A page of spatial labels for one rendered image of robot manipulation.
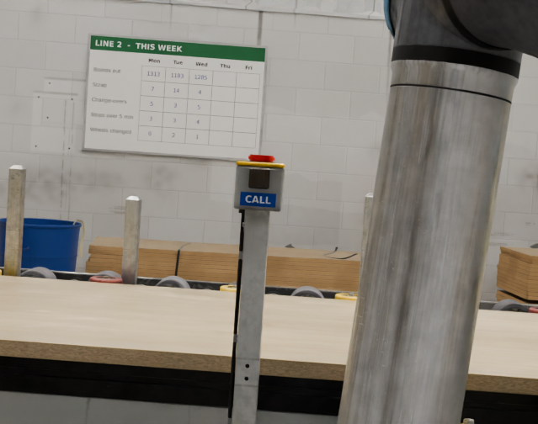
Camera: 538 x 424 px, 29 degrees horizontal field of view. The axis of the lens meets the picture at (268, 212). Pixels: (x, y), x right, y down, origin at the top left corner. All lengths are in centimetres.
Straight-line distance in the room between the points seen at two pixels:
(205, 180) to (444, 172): 770
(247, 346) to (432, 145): 72
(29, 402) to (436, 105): 113
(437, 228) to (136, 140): 771
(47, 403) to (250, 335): 45
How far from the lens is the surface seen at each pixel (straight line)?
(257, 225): 156
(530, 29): 86
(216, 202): 860
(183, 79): 859
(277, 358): 175
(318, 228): 867
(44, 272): 316
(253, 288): 156
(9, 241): 275
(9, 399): 188
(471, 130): 93
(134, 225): 268
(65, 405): 186
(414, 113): 93
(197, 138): 857
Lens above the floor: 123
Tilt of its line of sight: 3 degrees down
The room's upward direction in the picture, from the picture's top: 4 degrees clockwise
